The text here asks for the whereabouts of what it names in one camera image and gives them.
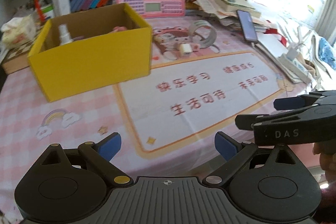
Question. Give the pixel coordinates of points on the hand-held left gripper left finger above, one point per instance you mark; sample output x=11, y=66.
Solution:
x=110, y=146

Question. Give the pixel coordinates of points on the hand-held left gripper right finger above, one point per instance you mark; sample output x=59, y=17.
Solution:
x=225, y=146

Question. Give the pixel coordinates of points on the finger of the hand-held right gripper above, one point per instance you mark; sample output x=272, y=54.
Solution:
x=288, y=103
x=252, y=120

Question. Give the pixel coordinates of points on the yellow cardboard box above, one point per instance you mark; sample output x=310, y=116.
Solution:
x=92, y=64

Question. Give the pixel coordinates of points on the clear tape roll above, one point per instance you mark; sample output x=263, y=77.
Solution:
x=193, y=27

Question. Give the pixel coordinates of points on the pink plush pig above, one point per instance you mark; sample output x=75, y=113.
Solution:
x=119, y=29

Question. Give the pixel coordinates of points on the white spray bottle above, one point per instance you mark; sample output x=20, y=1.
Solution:
x=64, y=36

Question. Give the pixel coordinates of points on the person's right hand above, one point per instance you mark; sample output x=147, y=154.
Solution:
x=328, y=163

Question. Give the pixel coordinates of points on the white power strip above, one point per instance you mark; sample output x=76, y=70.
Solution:
x=294, y=64

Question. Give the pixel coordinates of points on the pink checked tablecloth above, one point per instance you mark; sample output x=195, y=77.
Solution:
x=78, y=119

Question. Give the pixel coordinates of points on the stack of white notebooks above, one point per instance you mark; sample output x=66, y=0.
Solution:
x=273, y=48

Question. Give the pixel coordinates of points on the blue patterned cloth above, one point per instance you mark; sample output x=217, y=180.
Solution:
x=328, y=53

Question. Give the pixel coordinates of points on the red white cloth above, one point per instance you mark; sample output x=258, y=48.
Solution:
x=282, y=39

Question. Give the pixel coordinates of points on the person's red fuzzy clothing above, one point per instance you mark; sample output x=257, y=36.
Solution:
x=329, y=205

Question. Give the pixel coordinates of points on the black smartphone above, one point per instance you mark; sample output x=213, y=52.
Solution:
x=248, y=26

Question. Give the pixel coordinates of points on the stack of papers and books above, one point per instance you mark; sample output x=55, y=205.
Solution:
x=236, y=5

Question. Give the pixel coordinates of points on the wooden chessboard box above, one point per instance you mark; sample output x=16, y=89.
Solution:
x=13, y=61

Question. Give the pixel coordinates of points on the white green pen cup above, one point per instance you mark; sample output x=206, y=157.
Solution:
x=48, y=12

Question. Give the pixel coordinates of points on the floral tissue pack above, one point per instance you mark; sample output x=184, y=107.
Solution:
x=18, y=28

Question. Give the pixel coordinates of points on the red toy pen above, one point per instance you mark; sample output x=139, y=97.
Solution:
x=38, y=7

